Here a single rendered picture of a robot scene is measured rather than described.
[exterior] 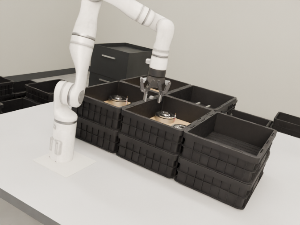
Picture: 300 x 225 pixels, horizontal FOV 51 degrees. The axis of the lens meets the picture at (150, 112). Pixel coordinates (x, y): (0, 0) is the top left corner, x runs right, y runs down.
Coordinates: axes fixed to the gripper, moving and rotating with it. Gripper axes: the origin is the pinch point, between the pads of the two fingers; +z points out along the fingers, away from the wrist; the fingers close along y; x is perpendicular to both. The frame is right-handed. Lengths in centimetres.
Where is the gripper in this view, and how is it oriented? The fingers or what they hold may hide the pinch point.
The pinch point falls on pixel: (152, 98)
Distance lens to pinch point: 140.2
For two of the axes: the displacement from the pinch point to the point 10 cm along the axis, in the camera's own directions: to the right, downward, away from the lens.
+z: -1.6, 9.2, 3.4
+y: 9.7, 1.0, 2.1
